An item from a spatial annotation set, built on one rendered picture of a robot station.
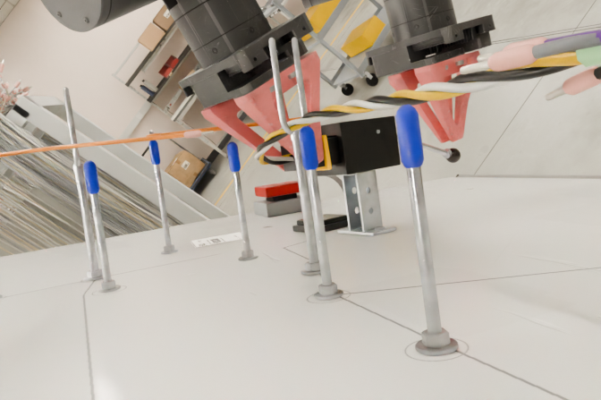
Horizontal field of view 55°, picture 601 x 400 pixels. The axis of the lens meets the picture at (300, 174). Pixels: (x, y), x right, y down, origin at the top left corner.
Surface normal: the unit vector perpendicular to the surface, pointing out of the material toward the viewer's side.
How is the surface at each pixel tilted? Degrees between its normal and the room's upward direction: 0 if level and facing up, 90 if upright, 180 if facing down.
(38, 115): 90
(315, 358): 47
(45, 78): 90
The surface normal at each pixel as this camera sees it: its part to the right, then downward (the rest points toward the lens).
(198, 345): -0.14, -0.99
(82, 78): 0.26, 0.12
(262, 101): 0.68, 0.25
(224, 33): 0.09, 0.26
